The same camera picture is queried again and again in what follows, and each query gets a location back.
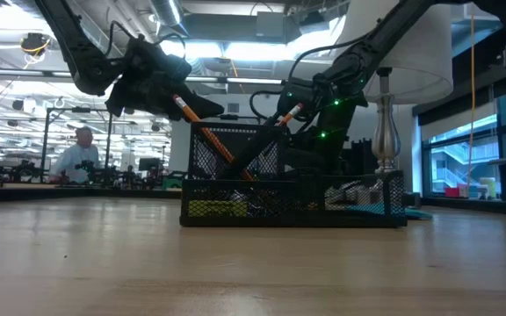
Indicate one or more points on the small silver metal object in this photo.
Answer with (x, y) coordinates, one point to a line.
(354, 193)

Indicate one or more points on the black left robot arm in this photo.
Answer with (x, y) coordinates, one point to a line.
(81, 57)

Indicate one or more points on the black background rig frame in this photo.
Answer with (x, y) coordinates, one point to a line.
(77, 109)

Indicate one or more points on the long ceiling light bar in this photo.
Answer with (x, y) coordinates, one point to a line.
(16, 73)

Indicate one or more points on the black binder clip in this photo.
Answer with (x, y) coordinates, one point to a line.
(257, 206)

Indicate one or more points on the small background monitor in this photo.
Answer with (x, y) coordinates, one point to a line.
(149, 164)

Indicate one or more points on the black mesh desk organizer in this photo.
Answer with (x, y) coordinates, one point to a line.
(297, 221)

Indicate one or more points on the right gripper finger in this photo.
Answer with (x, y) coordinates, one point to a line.
(311, 162)
(334, 161)

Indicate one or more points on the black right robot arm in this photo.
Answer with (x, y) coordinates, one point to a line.
(389, 30)

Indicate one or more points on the pale green container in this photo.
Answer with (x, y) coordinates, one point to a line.
(488, 188)

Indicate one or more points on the black notched equipment box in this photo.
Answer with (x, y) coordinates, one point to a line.
(363, 158)

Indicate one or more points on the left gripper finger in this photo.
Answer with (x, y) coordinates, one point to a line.
(207, 108)
(171, 110)

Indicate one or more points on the small red box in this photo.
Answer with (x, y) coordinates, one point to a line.
(452, 192)

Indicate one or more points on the white shade table lamp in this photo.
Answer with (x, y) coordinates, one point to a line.
(420, 57)

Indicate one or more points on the person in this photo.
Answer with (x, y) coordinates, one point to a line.
(77, 158)

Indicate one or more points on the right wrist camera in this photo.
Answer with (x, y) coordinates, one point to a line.
(297, 103)

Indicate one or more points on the gray ceiling box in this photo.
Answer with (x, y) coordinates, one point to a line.
(270, 24)

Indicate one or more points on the blue sticky note pad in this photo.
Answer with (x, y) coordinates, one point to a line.
(420, 214)

